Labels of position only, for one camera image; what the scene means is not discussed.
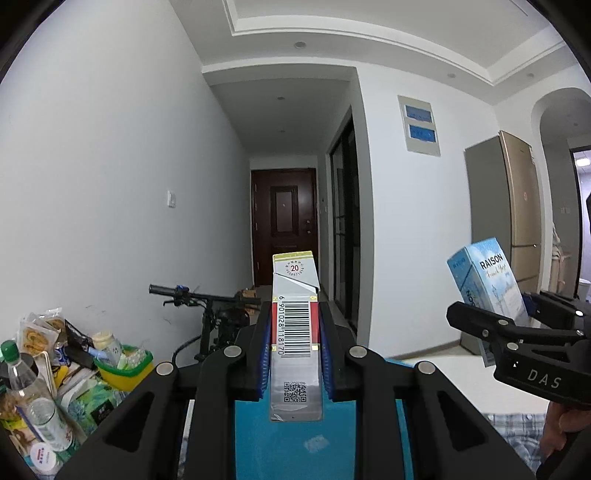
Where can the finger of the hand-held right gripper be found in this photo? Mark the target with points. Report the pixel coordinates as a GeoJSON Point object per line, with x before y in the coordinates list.
{"type": "Point", "coordinates": [471, 321]}
{"type": "Point", "coordinates": [554, 304]}

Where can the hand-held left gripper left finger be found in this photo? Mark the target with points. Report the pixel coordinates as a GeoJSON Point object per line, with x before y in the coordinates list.
{"type": "Point", "coordinates": [264, 353]}

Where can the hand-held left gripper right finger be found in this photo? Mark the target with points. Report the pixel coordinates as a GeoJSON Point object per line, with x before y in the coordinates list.
{"type": "Point", "coordinates": [324, 357]}

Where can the white barcode cigarette pack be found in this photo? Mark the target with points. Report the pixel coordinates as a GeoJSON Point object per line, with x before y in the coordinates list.
{"type": "Point", "coordinates": [295, 332]}

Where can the light blue cigarette box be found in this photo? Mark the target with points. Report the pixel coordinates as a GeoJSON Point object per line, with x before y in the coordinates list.
{"type": "Point", "coordinates": [489, 277]}

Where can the blue plastic basin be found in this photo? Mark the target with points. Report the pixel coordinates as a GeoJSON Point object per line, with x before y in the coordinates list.
{"type": "Point", "coordinates": [295, 454]}

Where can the person's right hand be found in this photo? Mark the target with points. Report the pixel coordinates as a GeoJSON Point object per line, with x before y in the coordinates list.
{"type": "Point", "coordinates": [561, 422]}

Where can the beige hanging cloth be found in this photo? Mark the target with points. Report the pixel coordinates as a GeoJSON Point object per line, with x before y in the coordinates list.
{"type": "Point", "coordinates": [558, 256]}

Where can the black bicycle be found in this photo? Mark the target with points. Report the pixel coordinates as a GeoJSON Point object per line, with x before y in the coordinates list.
{"type": "Point", "coordinates": [217, 323]}

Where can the gold and grey fridge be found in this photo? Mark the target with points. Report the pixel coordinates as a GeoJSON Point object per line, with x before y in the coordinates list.
{"type": "Point", "coordinates": [521, 207]}

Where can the black framed glass door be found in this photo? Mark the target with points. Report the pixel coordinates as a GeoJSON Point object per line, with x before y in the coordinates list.
{"type": "Point", "coordinates": [344, 221]}

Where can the yellow plastic container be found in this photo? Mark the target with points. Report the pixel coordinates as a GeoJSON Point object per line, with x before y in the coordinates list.
{"type": "Point", "coordinates": [124, 376]}

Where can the dark brown entrance door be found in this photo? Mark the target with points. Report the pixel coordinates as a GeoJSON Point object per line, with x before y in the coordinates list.
{"type": "Point", "coordinates": [284, 207]}

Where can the green tissue pack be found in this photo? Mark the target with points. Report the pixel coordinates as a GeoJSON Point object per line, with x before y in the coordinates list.
{"type": "Point", "coordinates": [99, 408]}

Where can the black plastic bag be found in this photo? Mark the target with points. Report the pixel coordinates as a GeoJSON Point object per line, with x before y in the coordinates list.
{"type": "Point", "coordinates": [78, 341]}

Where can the cookie snack packets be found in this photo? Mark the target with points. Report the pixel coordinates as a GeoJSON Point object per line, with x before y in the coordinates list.
{"type": "Point", "coordinates": [39, 332]}

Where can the clear plastic bottle green cap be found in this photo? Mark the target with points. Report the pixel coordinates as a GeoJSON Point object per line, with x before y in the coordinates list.
{"type": "Point", "coordinates": [41, 410]}

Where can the white round jar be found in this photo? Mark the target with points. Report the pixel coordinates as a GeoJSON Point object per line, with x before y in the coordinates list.
{"type": "Point", "coordinates": [42, 458]}

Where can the white light switch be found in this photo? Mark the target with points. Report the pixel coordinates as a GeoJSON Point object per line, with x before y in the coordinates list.
{"type": "Point", "coordinates": [171, 199]}

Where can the grey wall panel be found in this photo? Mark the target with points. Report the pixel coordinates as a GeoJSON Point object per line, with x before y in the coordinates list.
{"type": "Point", "coordinates": [419, 124]}

